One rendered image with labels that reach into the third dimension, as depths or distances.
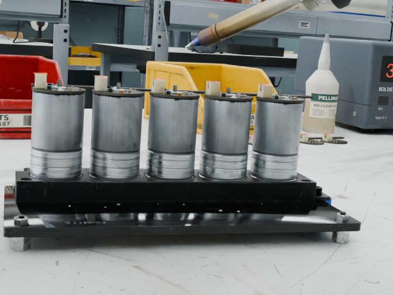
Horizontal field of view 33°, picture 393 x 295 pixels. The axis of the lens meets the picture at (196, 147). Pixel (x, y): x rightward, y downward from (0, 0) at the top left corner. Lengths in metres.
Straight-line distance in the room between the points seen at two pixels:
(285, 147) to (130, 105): 0.08
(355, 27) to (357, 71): 2.73
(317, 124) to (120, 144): 0.39
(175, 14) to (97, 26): 2.18
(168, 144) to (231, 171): 0.04
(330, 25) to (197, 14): 0.74
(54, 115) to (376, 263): 0.16
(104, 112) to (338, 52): 0.46
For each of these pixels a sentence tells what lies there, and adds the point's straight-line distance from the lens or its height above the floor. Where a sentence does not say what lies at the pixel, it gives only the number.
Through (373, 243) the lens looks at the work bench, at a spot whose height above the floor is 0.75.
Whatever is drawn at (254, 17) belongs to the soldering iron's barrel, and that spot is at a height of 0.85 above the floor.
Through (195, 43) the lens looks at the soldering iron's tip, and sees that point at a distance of 0.31.
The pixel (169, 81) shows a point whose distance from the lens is 0.65.
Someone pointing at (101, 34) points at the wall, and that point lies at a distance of 4.99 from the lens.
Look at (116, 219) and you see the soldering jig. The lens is 0.29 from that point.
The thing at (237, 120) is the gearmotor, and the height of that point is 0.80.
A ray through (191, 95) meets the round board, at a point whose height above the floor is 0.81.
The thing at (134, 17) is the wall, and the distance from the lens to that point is 5.09.
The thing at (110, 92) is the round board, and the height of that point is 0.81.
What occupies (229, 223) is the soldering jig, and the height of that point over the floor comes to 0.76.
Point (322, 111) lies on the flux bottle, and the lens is 0.68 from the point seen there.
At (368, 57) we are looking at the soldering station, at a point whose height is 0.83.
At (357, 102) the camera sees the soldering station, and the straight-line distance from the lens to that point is 0.71.
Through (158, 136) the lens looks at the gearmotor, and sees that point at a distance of 0.32.
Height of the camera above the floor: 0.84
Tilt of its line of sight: 10 degrees down
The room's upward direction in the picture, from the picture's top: 4 degrees clockwise
